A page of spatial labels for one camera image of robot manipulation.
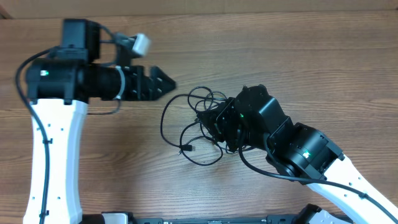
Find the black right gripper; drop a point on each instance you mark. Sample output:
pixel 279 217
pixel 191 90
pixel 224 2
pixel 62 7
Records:
pixel 215 122

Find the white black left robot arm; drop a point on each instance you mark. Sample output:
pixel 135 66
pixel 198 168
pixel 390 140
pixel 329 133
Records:
pixel 60 82

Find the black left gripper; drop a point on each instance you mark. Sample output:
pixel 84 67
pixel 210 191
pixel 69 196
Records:
pixel 152 93

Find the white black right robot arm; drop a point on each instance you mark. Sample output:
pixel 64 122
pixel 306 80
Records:
pixel 269 143

